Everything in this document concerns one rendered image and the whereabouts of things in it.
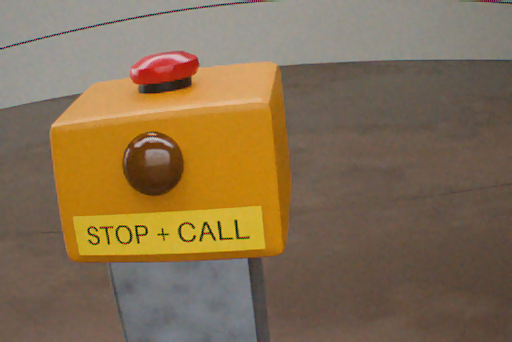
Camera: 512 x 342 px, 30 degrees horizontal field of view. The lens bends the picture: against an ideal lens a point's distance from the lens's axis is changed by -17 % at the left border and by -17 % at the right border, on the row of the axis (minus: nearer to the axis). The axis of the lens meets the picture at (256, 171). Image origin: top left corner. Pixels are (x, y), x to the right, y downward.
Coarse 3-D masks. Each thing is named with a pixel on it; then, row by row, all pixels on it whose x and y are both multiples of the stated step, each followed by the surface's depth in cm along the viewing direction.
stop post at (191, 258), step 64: (256, 64) 62; (64, 128) 53; (128, 128) 53; (192, 128) 53; (256, 128) 52; (64, 192) 54; (128, 192) 54; (192, 192) 53; (256, 192) 53; (128, 256) 54; (192, 256) 54; (256, 256) 54; (128, 320) 58; (192, 320) 57; (256, 320) 57
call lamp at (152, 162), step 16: (128, 144) 52; (144, 144) 52; (160, 144) 52; (176, 144) 52; (128, 160) 52; (144, 160) 52; (160, 160) 52; (176, 160) 52; (128, 176) 52; (144, 176) 52; (160, 176) 52; (176, 176) 52; (144, 192) 53; (160, 192) 53
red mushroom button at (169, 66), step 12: (144, 60) 57; (156, 60) 56; (168, 60) 56; (180, 60) 56; (192, 60) 57; (132, 72) 57; (144, 72) 56; (156, 72) 56; (168, 72) 56; (180, 72) 56; (192, 72) 57
